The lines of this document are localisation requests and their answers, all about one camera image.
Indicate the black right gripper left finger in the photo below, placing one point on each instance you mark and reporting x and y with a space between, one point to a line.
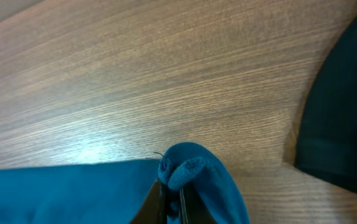
153 209

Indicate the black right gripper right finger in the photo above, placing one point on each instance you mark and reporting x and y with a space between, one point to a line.
192 209

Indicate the dark blue shirt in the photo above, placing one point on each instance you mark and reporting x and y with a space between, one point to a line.
114 192

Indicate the black garment at right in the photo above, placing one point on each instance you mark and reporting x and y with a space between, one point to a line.
327 140

